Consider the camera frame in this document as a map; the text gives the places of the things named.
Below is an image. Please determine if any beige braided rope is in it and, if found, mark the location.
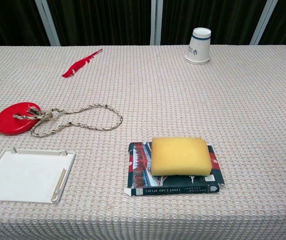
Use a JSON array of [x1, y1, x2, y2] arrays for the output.
[[13, 103, 123, 138]]

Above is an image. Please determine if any red disc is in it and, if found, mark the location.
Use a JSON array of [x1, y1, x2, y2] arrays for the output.
[[0, 100, 43, 137]]

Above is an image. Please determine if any beige woven tablecloth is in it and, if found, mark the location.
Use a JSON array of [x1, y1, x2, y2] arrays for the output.
[[0, 44, 286, 240]]

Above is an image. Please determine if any yellow sponge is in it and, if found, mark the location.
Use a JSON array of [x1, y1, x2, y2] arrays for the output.
[[150, 136, 213, 177]]

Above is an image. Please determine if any dark postcard box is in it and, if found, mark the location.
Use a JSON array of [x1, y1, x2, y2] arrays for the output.
[[124, 141, 226, 198]]

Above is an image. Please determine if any red feather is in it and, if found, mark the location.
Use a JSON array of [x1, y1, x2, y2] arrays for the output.
[[61, 48, 103, 79]]

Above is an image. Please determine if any white paper cup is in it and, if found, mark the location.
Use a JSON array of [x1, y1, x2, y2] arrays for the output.
[[185, 27, 212, 65]]

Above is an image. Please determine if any white square plastic lid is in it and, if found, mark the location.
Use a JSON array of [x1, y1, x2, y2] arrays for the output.
[[0, 147, 76, 204]]

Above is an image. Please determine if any grey partition post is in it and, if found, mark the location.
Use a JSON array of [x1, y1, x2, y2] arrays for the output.
[[34, 0, 61, 47], [250, 0, 279, 46], [149, 0, 164, 46]]

